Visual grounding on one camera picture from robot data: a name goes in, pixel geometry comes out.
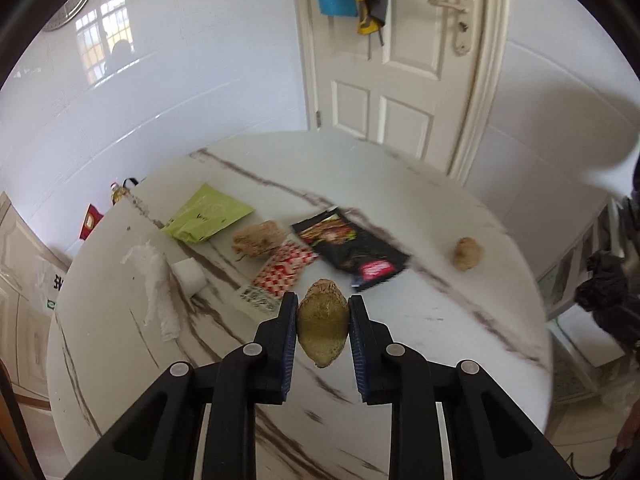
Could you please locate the crumpled white plastic bag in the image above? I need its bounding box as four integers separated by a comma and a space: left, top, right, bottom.
120, 241, 182, 343

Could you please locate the round silver wall clock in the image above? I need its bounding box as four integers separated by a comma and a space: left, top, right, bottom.
42, 0, 96, 33

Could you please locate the green snack packet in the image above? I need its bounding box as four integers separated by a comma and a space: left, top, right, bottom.
161, 183, 255, 245

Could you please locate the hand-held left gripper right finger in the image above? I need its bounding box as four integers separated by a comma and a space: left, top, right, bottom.
348, 294, 563, 480

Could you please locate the brown green oval lump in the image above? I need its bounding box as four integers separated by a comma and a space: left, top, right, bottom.
296, 279, 351, 370

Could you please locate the red bag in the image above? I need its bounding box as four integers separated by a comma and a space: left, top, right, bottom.
78, 203, 104, 241

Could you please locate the cream base cabinet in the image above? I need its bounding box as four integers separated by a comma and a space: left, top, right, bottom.
0, 190, 73, 411

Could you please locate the cream panelled door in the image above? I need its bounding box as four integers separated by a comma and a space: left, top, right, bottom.
292, 0, 511, 181

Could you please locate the red checkered paper box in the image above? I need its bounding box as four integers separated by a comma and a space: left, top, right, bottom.
235, 241, 320, 318

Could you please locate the brown fibrous block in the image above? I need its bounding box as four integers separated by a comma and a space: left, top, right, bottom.
231, 220, 287, 261

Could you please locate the black snack packet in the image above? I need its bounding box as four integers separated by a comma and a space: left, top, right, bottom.
291, 207, 412, 293

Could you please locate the small brown lump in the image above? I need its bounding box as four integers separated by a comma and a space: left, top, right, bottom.
453, 236, 486, 272

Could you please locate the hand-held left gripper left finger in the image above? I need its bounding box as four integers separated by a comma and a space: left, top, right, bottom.
65, 291, 300, 480

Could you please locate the round white marble table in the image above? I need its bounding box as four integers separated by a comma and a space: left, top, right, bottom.
46, 130, 553, 480

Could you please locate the cream door handle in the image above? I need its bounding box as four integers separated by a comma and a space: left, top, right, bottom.
427, 0, 476, 55

